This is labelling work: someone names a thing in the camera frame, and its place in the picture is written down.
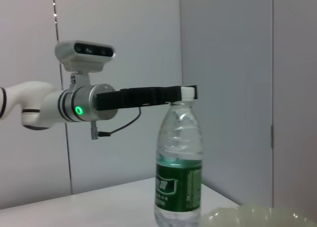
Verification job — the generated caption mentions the clear green-label water bottle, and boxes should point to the clear green-label water bottle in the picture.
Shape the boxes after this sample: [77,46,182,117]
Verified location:
[154,86,204,227]

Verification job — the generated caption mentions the black silver wrist camera housing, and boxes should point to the black silver wrist camera housing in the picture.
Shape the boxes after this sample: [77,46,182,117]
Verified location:
[54,40,116,84]

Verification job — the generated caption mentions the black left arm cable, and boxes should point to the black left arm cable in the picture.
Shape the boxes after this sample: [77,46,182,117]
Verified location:
[90,107,142,140]

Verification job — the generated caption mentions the pale green wavy fruit plate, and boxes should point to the pale green wavy fruit plate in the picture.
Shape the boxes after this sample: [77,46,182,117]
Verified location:
[198,204,317,227]

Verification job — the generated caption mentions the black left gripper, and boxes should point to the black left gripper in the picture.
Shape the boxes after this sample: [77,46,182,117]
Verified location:
[95,84,199,112]

